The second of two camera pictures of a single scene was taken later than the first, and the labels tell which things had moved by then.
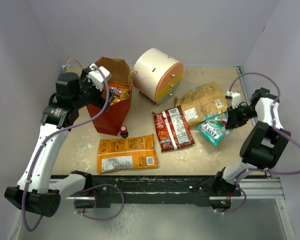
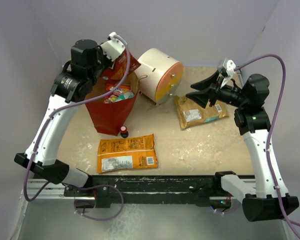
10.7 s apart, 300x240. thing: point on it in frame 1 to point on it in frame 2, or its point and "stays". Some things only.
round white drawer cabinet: (157, 74) stays
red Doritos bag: (173, 129) to (117, 70)
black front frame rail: (121, 190) stays
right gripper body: (241, 115) to (225, 94)
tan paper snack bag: (199, 102) stays
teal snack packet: (213, 128) to (125, 95)
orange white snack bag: (121, 91) stays
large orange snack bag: (134, 152) stays
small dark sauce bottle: (124, 133) stays
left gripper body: (90, 92) to (104, 61)
